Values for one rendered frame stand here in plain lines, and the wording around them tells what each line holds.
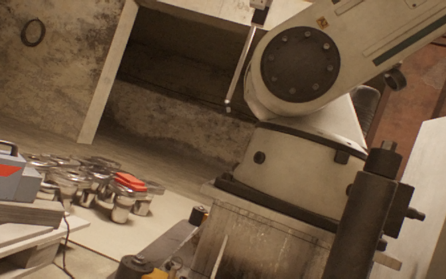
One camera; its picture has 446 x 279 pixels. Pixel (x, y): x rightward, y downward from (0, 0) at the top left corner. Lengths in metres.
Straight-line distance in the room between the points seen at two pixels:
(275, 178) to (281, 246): 0.19
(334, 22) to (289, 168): 0.42
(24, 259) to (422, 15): 1.53
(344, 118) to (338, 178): 0.22
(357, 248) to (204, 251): 0.42
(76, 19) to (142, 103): 5.47
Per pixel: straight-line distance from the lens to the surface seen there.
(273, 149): 0.99
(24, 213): 1.55
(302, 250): 0.96
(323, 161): 0.97
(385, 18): 1.05
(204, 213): 1.56
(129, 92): 11.20
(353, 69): 0.99
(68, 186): 2.12
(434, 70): 5.10
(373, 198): 0.75
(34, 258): 1.54
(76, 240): 1.90
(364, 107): 1.22
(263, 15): 1.32
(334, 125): 1.11
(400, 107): 4.88
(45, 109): 5.86
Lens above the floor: 0.72
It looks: level
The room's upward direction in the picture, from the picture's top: 19 degrees clockwise
